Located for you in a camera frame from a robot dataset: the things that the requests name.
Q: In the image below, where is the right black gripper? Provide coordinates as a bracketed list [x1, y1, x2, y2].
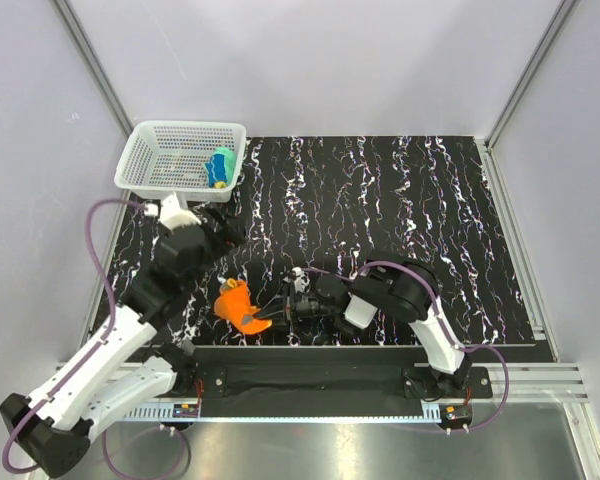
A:
[251, 280, 338, 332]

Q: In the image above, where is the orange grey towel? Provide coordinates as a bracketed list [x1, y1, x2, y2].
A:
[213, 278, 273, 335]

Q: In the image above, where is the yellow blue crocodile towel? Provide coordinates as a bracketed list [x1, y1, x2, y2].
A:
[205, 147, 237, 189]

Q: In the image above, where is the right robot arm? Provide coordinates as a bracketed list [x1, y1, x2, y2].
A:
[243, 252, 472, 401]

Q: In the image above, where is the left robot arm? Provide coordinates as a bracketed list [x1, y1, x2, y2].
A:
[0, 198, 246, 479]

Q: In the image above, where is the white perforated plastic basket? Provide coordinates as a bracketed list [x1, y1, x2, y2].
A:
[114, 120, 247, 203]

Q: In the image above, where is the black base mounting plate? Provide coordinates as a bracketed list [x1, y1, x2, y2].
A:
[136, 344, 493, 400]

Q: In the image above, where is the left small connector board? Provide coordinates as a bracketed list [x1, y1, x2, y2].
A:
[173, 403, 200, 418]

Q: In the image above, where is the small connector board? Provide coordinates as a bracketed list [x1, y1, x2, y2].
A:
[173, 403, 200, 418]
[442, 404, 473, 423]

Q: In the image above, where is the right small connector board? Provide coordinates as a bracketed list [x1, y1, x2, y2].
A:
[442, 404, 473, 423]

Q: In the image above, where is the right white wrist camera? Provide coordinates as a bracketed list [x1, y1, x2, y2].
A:
[288, 267, 310, 294]

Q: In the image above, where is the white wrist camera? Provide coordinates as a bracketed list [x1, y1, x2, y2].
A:
[142, 192, 202, 231]
[288, 267, 310, 294]

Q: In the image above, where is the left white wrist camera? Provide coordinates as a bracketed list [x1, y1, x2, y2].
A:
[142, 192, 202, 231]

